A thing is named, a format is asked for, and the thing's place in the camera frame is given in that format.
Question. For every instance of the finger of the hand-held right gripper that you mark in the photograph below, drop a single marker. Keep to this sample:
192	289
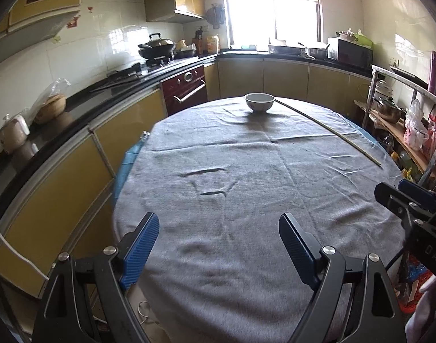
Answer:
391	198
423	196

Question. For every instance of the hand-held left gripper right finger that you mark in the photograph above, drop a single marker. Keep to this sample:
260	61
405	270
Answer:
298	250

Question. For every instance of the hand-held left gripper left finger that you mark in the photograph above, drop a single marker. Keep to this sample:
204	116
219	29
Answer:
141	246

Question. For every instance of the red plastic basket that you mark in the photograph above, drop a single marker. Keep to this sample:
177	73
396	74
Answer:
407	307

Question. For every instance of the person's right forearm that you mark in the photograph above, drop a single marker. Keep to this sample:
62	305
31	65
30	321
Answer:
428	314

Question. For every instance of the long thin wooden stick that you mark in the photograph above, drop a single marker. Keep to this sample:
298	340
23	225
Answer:
377	163

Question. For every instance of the white hanging plastic bag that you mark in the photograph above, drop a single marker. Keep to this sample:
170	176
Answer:
416	132

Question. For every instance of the pink hanging plastic bag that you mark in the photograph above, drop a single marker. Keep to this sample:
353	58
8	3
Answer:
434	132

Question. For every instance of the metal storage rack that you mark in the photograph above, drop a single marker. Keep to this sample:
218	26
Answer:
393	128

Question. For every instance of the steel pot with lid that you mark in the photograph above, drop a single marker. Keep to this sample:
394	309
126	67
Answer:
391	112

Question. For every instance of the yellow base cabinet run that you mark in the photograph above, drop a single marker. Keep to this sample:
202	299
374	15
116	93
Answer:
53	200

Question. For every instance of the grey tablecloth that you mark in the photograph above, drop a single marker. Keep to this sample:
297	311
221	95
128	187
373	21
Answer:
221	171

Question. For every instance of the stack of white plates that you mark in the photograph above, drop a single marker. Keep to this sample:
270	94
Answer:
382	87

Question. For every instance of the black flat tray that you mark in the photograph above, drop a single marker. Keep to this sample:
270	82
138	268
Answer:
409	78

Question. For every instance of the purple thermos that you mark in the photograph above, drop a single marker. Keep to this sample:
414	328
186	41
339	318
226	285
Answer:
434	75

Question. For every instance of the black microwave oven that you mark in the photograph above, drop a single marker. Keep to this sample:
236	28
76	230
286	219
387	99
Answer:
353	53

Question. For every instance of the white ceramic bowl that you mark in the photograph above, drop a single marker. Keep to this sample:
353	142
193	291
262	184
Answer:
259	103

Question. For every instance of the green bag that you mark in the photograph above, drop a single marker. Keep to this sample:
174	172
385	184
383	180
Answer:
364	39

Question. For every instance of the dark red oven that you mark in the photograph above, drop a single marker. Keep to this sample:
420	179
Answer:
184	89

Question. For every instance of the white flowered plate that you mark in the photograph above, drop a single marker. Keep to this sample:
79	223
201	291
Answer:
346	35

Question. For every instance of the black gas stove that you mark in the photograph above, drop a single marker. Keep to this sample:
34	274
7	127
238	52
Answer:
157	65

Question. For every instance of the round metal basin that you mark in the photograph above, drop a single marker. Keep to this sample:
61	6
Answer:
284	50

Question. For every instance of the small black pan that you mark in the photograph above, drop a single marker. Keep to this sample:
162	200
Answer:
187	53

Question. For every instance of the black wok with lid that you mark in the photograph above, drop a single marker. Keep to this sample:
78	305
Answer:
157	46

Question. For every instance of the knife block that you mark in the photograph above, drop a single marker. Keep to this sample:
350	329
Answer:
199	43

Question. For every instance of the yellow oil bottle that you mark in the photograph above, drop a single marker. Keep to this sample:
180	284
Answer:
213	44

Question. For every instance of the window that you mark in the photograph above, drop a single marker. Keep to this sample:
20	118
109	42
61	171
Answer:
271	7

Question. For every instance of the red wall sticker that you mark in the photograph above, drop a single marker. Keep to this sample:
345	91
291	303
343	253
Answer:
73	21

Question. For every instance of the dark wall fan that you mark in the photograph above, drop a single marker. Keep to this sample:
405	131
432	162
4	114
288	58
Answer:
215	16

